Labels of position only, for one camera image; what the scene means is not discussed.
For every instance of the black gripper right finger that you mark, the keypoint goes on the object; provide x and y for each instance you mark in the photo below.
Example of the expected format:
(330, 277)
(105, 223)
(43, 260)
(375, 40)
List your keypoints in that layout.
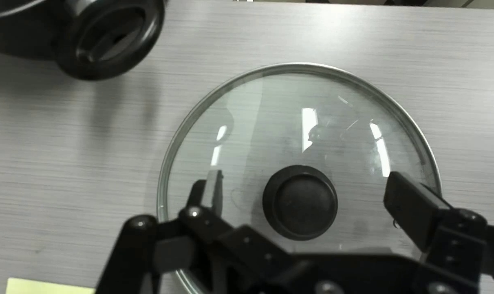
(419, 210)

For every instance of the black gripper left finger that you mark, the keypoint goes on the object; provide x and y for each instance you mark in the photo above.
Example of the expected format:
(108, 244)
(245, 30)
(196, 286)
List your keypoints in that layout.
(206, 205)

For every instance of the round glass lid black knob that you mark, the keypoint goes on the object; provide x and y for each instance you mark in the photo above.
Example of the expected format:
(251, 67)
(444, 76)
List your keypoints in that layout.
(289, 120)

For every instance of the black cooking pot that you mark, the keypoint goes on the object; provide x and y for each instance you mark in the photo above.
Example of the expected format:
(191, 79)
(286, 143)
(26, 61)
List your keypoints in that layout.
(72, 61)

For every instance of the pale yellow cloth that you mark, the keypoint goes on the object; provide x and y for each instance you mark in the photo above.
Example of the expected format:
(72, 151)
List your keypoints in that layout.
(51, 286)

